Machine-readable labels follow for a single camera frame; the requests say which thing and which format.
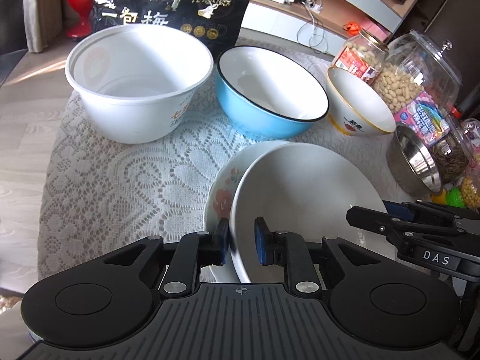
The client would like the floral white plate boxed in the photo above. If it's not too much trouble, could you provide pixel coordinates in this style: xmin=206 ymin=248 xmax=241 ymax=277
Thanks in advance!
xmin=202 ymin=140 xmax=291 ymax=283

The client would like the plain white deep plate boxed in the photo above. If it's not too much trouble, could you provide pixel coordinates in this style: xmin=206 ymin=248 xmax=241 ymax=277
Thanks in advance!
xmin=230 ymin=143 xmax=396 ymax=283

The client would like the white bowl yellow rim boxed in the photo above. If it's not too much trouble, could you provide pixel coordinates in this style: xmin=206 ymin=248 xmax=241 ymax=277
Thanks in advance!
xmin=325 ymin=67 xmax=395 ymax=137

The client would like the blue enamel bowl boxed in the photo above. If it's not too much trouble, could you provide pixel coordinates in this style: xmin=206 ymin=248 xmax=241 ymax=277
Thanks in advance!
xmin=215 ymin=46 xmax=329 ymax=141

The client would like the large white plastic bowl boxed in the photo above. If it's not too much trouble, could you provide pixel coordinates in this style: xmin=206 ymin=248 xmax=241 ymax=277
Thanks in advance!
xmin=65 ymin=24 xmax=214 ymax=144

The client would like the green candy dispenser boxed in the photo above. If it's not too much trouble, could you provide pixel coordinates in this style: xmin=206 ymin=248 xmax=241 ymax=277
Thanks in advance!
xmin=430 ymin=176 xmax=480 ymax=211

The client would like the stainless steel bowl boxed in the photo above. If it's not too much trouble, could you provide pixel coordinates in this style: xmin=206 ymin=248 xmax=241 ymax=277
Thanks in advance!
xmin=386 ymin=124 xmax=443 ymax=197

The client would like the sunflower seed jar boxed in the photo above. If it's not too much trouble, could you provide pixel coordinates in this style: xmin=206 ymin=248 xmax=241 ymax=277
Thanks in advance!
xmin=430 ymin=115 xmax=472 ymax=185

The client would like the pink marshmallow bag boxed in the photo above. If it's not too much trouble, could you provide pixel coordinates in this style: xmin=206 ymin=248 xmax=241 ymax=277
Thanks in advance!
xmin=394 ymin=91 xmax=450 ymax=146

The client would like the white lace tablecloth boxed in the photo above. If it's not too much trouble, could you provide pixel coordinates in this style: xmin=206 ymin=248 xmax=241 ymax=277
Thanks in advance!
xmin=36 ymin=37 xmax=432 ymax=282

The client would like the pink clear plastic bag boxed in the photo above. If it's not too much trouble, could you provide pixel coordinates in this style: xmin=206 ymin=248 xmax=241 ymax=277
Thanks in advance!
xmin=453 ymin=118 xmax=480 ymax=164

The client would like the large clear peanut jar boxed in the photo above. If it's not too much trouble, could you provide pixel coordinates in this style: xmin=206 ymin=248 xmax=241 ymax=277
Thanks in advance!
xmin=373 ymin=29 xmax=462 ymax=114

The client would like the small peanut jar red label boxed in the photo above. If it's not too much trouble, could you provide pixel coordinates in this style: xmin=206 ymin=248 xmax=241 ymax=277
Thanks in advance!
xmin=332 ymin=29 xmax=389 ymax=85

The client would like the orange small toy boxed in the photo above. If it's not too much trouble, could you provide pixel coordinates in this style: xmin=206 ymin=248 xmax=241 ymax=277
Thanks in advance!
xmin=343 ymin=22 xmax=361 ymax=37

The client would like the black snack bag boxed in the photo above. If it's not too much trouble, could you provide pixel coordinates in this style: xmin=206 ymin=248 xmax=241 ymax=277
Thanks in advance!
xmin=93 ymin=0 xmax=250 ymax=58

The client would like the white cable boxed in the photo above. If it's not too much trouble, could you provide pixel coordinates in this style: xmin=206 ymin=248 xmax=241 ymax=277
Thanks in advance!
xmin=295 ymin=0 xmax=339 ymax=56

